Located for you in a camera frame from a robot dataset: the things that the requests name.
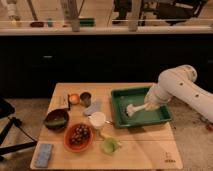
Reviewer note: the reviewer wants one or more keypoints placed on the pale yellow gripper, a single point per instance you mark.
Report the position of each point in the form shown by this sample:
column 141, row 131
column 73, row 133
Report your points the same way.
column 151, row 106

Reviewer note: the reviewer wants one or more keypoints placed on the white dish brush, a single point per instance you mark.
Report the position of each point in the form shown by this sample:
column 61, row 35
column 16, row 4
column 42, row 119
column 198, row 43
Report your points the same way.
column 131, row 109

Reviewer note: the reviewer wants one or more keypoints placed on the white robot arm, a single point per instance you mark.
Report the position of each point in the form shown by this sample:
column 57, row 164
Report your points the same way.
column 179, row 82

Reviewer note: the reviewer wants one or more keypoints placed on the white cup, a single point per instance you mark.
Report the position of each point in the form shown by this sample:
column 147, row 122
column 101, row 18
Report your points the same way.
column 97, row 120

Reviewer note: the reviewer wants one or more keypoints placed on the grey-blue cloth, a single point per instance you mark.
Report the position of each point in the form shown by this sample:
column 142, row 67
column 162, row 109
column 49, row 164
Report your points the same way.
column 94, row 107

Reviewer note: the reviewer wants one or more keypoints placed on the green plastic cup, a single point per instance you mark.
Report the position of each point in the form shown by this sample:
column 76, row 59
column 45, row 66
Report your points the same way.
column 110, row 145

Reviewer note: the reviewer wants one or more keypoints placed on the small metal cup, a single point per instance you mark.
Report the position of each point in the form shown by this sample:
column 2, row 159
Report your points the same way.
column 85, row 98

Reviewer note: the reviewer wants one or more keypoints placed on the orange fruit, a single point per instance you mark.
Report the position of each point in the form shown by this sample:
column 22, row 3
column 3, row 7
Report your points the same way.
column 74, row 99

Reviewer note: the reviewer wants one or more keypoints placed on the wooden folding table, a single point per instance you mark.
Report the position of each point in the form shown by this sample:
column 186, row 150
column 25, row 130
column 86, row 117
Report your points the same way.
column 148, row 147

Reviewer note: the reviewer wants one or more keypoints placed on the orange bowl with grapes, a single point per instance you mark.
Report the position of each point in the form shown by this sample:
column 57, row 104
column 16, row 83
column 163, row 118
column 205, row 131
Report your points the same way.
column 78, row 137

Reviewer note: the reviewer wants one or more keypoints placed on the dark bowl with cucumber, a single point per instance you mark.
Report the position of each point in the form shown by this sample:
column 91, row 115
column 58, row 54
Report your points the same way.
column 56, row 119

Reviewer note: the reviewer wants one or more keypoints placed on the blue sponge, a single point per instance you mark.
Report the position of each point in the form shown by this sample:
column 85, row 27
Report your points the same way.
column 43, row 156

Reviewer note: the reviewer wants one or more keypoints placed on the black chair base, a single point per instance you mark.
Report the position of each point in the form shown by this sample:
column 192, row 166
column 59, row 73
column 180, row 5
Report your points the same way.
column 6, row 109

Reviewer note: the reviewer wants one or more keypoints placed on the black-handled knife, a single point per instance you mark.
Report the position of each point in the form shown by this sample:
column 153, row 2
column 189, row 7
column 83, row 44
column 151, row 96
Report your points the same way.
column 68, row 102

